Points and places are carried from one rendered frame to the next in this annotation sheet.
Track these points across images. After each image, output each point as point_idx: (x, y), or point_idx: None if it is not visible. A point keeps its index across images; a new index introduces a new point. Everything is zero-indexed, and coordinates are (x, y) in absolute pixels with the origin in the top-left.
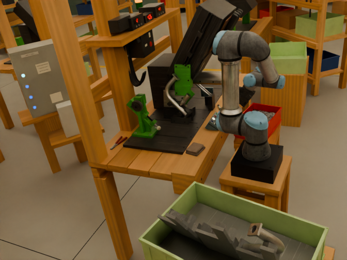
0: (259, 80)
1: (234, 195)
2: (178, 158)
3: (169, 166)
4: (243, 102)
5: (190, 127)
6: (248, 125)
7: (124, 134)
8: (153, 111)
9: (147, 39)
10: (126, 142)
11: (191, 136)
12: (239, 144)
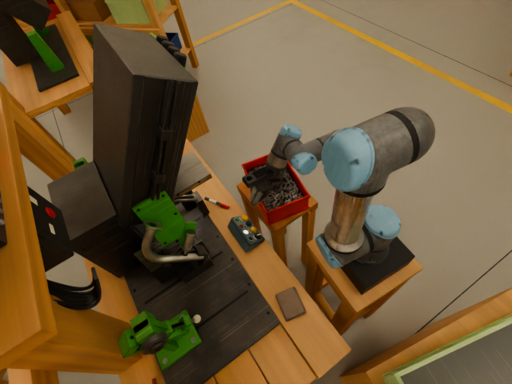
0: (321, 155)
1: (459, 345)
2: (282, 336)
3: (295, 365)
4: (275, 185)
5: (224, 268)
6: (388, 238)
7: (140, 376)
8: (120, 283)
9: (40, 212)
10: None
11: (250, 283)
12: (282, 228)
